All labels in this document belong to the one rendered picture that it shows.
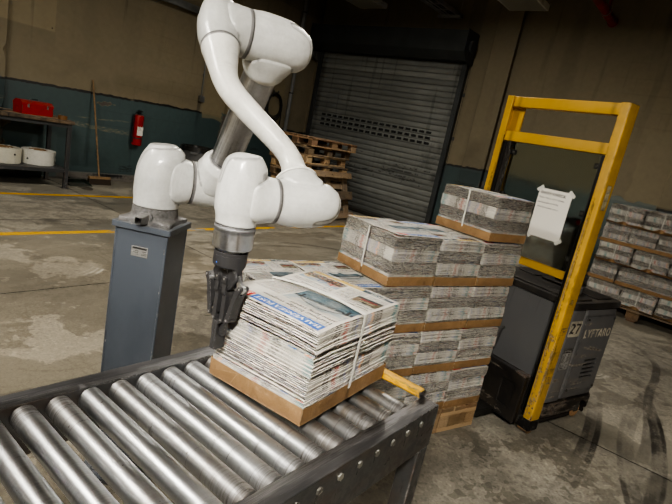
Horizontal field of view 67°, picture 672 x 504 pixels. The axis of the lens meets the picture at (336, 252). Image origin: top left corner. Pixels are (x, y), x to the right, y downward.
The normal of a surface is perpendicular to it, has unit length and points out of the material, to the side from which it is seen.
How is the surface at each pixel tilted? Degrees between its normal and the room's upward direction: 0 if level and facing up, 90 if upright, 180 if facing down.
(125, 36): 90
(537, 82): 90
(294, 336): 90
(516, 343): 90
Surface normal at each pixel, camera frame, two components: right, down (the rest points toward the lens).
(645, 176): -0.62, 0.05
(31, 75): 0.76, 0.29
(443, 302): 0.54, 0.29
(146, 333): -0.07, 0.21
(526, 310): -0.82, -0.04
